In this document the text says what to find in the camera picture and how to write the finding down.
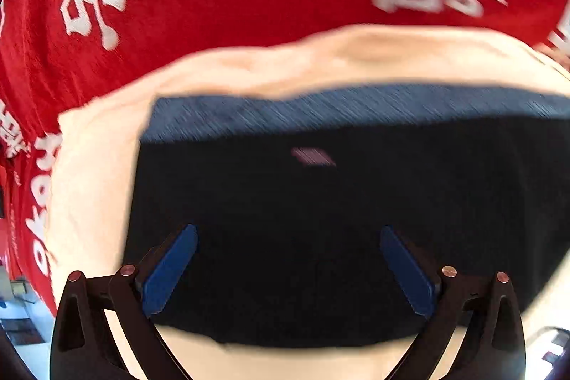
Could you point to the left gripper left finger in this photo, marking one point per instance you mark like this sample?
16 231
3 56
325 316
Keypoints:
83 346

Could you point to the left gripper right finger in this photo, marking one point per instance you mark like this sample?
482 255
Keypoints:
493 346

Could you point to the black pants blue trim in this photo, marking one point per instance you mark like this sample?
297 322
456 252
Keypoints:
289 199

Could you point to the peach seat cushion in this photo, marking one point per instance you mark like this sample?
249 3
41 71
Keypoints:
89 184

